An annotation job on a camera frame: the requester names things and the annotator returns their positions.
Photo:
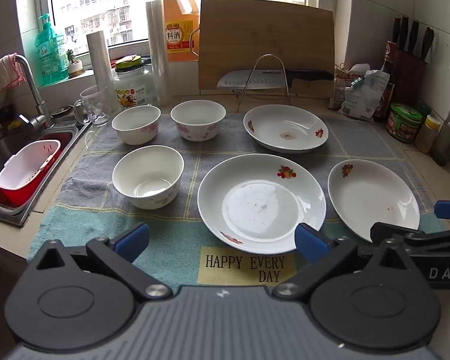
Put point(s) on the orange liquid plastic jug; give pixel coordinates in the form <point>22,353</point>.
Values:
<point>178,37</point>

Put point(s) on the dark sauce bottle red label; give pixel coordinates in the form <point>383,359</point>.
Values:
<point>386,82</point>

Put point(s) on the clear glass mug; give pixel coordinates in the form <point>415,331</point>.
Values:
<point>95,108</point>

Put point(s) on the white plastic bag roll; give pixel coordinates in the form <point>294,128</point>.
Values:
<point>99,63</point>

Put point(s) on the pink white rag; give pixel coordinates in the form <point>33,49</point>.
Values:
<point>2,75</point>

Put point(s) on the metal faucet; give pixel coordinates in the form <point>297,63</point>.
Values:
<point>32,82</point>

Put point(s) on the window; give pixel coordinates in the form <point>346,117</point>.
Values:
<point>97,7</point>

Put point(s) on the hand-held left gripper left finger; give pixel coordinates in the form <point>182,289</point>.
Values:
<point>133,240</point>

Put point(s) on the stainless steel sink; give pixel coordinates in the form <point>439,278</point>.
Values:
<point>0,153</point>

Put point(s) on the small yellow-lid jar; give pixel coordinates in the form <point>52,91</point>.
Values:
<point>427,135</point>

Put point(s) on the glass jar yellow-green lid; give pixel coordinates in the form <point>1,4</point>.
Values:
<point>133,93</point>

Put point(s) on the grey checked dish mat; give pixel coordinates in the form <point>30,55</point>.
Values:
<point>193,165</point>

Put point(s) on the grey plastic bottle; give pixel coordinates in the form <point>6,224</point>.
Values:
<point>448,138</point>

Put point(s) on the white drain basket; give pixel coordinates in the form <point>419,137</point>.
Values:
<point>26,168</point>

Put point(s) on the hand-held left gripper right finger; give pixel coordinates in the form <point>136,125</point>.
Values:
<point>311,243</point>

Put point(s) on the green dish soap bottle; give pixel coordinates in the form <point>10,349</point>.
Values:
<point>50,60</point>

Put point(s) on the large white fruit-print plate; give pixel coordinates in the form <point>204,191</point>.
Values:
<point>262,202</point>

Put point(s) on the white bowl pink flowers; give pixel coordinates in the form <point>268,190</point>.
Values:
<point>148,172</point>
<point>135,120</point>
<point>198,114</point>

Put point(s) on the stained white fruit-print plate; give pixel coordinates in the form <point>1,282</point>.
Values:
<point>285,123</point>

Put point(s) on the wooden cutting board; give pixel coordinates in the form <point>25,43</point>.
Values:
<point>266,30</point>

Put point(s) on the white blue plastic bag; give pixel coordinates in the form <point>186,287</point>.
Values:
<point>363,97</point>

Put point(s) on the red white food packet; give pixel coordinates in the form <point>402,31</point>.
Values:
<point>341,86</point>

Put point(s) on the green-lid sauce jar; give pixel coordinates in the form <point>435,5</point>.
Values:
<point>403,123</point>

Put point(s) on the red plastic basin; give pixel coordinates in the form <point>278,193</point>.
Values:
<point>65,138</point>

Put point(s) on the dark wooden knife block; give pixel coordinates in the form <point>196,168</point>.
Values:
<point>408,75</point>

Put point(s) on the small potted plant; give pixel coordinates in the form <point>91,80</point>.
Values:
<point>75,69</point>

